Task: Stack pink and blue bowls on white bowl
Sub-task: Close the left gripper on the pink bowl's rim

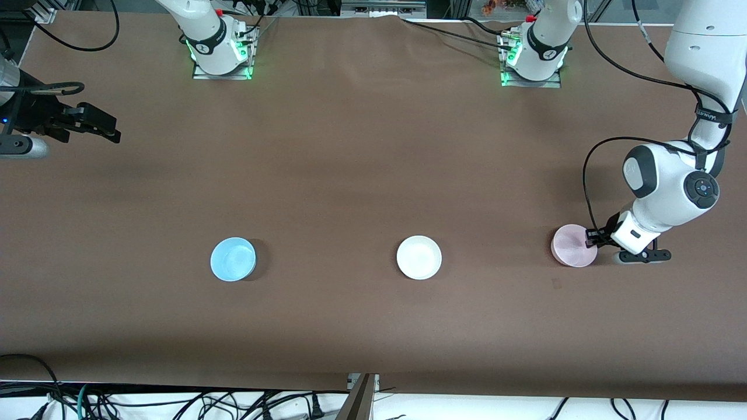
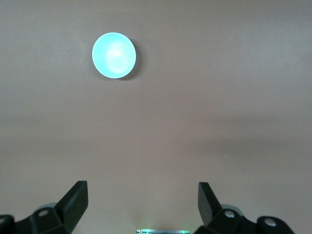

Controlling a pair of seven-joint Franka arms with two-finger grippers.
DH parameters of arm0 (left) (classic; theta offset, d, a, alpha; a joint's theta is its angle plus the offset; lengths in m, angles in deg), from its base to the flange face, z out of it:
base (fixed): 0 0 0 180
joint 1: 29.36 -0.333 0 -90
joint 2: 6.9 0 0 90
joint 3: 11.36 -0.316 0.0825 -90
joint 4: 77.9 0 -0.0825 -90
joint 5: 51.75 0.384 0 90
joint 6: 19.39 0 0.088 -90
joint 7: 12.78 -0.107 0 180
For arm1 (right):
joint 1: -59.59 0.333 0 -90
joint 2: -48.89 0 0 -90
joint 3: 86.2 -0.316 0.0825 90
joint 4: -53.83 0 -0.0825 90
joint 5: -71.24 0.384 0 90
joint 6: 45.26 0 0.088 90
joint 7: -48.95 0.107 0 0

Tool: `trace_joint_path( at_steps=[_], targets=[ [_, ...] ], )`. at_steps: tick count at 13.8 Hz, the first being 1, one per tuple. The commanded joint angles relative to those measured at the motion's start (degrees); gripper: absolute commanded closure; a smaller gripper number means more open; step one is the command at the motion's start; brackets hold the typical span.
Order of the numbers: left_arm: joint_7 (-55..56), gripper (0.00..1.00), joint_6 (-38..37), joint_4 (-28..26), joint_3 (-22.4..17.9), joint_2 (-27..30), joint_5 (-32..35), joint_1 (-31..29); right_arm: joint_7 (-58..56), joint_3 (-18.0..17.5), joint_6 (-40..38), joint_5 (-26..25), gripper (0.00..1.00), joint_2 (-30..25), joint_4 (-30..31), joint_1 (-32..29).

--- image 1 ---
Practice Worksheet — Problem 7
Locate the grey equipment box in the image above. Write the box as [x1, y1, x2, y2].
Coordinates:
[341, 0, 427, 18]

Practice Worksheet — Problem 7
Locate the white bowl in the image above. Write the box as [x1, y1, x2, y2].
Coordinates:
[396, 235, 442, 281]

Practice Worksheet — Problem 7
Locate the pink bowl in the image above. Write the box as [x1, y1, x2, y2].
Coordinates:
[551, 224, 598, 268]

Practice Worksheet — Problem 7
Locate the blue bowl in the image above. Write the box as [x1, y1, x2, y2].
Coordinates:
[210, 237, 257, 282]

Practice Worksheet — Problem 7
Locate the short black base cable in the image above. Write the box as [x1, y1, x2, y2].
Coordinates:
[464, 16, 517, 37]

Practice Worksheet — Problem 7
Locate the long black base cable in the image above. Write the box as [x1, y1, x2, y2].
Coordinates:
[402, 17, 514, 47]

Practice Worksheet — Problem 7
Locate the orange colourful object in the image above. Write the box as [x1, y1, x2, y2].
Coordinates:
[481, 0, 526, 15]

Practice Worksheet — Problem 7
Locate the brown table cover sheet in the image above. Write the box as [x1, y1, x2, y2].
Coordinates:
[0, 10, 747, 403]

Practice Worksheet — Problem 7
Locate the thin black base cable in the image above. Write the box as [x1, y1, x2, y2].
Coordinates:
[236, 12, 282, 38]

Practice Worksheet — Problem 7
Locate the aluminium frame extrusion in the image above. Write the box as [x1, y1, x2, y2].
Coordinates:
[23, 0, 59, 25]

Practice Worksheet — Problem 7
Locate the grey aluminium profile beam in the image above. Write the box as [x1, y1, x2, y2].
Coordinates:
[336, 373, 380, 420]

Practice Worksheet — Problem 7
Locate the black looped floor cable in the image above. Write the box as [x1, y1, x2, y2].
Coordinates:
[0, 354, 66, 420]

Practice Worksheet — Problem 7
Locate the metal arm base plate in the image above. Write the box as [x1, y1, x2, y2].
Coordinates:
[192, 58, 253, 81]
[501, 68, 562, 89]

